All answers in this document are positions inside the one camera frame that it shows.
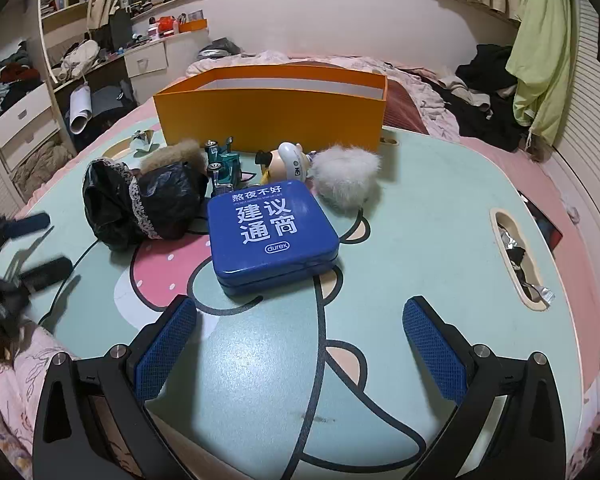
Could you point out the large orange cardboard box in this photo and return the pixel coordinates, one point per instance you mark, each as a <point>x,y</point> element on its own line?
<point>280,120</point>

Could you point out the foil wrappers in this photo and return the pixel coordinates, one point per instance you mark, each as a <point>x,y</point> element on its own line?
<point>517,255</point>

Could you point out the beige cloth bag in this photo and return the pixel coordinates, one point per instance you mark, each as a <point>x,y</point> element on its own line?
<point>80,56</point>

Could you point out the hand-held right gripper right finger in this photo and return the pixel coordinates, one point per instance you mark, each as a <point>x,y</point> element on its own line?
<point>435,350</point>

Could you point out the black flat case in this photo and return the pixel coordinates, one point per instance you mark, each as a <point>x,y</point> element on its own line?
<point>550,230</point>

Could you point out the crumpled foil piece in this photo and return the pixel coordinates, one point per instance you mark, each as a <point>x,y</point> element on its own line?
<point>142,137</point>

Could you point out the small orange box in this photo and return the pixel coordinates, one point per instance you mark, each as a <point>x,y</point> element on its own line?
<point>192,26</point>

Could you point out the red container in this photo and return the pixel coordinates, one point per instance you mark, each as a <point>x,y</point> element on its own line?
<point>166,24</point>

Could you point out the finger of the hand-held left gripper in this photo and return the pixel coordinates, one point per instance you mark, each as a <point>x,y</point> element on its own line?
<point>47,269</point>
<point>30,222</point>

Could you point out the pig figurine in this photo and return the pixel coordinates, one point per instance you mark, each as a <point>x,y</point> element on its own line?
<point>290,160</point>

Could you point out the white shelving unit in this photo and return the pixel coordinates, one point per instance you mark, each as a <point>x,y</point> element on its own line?
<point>25,110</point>

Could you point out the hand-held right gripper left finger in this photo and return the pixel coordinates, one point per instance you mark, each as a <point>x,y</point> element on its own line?
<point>165,350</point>

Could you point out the black fur-trimmed lace pouch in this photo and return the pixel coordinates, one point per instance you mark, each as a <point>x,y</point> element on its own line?
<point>170,200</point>

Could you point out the teal toy machine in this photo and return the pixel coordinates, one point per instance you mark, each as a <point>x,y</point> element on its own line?
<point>225,165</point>

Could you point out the white paper roll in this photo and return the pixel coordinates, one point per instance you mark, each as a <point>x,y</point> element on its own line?
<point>80,110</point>

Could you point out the maroon pillow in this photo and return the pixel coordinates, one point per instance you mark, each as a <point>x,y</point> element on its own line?
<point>405,110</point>

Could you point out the green hanging cloth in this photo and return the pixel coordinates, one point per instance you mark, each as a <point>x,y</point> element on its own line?
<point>540,60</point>

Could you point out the pile of black clothes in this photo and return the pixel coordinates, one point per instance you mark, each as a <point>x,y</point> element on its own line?
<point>485,110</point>

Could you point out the white fur pompom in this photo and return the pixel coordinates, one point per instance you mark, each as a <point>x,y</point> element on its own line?
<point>347,177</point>

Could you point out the pink floral blanket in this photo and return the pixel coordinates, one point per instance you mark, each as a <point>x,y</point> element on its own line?
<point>420,95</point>

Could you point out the white drawer cabinet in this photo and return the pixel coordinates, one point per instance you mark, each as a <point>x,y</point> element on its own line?
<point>145,62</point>

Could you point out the blue tin box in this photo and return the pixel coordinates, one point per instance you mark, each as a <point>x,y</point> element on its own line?
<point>270,230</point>

